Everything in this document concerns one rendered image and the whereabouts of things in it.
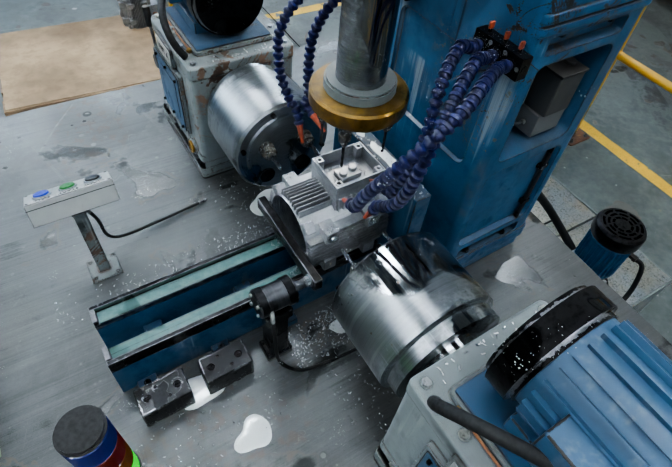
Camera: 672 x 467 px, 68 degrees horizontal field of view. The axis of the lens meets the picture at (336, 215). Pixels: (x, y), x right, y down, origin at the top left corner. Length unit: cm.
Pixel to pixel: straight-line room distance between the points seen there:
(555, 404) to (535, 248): 87
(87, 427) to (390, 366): 45
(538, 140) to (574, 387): 62
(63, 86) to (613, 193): 303
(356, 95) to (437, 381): 47
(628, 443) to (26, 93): 302
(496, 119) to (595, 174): 225
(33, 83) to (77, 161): 164
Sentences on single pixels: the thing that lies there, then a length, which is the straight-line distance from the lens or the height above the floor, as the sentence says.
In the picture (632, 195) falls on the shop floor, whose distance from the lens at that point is 316.
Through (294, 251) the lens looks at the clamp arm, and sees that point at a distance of 103.
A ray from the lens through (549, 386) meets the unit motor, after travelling 64.
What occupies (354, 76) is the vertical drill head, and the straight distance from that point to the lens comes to 86.
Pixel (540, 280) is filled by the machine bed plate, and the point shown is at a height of 80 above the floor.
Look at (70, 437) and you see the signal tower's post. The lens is 71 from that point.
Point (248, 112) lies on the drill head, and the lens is 116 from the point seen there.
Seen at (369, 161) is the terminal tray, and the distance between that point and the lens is 108.
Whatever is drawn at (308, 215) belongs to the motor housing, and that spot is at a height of 108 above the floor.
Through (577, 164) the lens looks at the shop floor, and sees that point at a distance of 318.
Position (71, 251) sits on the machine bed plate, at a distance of 142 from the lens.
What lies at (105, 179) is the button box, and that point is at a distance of 115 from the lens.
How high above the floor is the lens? 185
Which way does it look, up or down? 49 degrees down
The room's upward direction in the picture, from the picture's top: 7 degrees clockwise
